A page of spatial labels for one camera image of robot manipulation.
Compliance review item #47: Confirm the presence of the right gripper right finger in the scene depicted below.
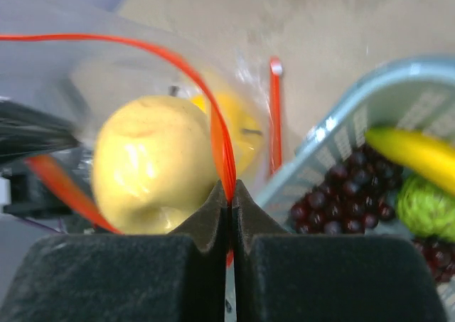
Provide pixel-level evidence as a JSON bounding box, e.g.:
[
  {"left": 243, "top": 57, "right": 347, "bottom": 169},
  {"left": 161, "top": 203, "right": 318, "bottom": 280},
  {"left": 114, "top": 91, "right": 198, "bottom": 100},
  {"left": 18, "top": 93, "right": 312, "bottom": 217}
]
[{"left": 232, "top": 182, "right": 447, "bottom": 321}]

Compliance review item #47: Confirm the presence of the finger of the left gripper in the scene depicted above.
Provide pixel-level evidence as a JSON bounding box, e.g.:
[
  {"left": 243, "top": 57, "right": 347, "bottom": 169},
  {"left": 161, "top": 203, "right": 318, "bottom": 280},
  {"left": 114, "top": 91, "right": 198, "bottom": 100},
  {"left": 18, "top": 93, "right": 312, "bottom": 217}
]
[{"left": 1, "top": 100, "right": 79, "bottom": 162}]

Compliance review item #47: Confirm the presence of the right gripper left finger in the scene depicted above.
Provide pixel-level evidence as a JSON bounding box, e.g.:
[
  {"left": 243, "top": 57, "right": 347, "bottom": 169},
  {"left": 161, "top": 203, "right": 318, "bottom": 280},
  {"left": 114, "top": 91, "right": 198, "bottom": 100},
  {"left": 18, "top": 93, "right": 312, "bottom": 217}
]
[{"left": 1, "top": 185, "right": 228, "bottom": 321}]

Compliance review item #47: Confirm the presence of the pale yellow pear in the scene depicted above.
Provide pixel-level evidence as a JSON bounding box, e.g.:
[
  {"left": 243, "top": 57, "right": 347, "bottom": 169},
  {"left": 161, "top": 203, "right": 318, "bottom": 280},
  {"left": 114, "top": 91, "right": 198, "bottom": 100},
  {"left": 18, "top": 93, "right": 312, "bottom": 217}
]
[{"left": 91, "top": 95, "right": 218, "bottom": 235}]

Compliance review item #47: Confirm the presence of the clear zip top bag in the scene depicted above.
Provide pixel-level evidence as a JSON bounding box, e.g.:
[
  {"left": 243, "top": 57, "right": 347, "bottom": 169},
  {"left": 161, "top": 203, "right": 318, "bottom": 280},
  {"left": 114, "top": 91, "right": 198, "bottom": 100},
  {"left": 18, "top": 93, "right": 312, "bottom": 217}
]
[{"left": 1, "top": 0, "right": 267, "bottom": 235}]

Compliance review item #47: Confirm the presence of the yellow apple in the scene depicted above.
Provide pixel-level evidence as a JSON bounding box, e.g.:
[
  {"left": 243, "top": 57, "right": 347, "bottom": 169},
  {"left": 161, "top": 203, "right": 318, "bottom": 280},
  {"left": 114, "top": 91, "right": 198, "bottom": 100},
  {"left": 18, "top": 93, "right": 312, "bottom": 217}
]
[{"left": 213, "top": 90, "right": 264, "bottom": 178}]

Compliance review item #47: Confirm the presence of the dark grape bunch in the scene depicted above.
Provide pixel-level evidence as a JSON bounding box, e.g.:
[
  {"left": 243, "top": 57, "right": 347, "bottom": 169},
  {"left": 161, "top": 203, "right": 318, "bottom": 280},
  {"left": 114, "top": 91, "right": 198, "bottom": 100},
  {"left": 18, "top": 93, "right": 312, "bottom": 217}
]
[{"left": 288, "top": 145, "right": 454, "bottom": 283}]

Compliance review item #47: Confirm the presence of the green custard apple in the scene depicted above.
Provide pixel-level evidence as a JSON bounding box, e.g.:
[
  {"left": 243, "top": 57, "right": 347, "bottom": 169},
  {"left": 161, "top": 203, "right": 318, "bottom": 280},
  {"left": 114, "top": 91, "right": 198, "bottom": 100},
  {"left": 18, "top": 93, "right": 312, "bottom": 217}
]
[{"left": 395, "top": 175, "right": 454, "bottom": 242}]

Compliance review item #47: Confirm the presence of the yellow banana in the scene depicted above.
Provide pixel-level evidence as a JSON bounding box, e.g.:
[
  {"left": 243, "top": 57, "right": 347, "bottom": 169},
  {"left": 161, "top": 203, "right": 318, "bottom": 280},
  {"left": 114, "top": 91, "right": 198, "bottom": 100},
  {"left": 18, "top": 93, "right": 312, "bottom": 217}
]
[{"left": 365, "top": 127, "right": 454, "bottom": 194}]

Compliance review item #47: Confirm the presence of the light blue plastic basket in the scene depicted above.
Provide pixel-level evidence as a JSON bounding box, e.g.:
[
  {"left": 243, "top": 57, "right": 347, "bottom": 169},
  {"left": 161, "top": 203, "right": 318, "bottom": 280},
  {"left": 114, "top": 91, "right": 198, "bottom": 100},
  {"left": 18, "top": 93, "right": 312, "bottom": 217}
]
[{"left": 255, "top": 53, "right": 455, "bottom": 322}]

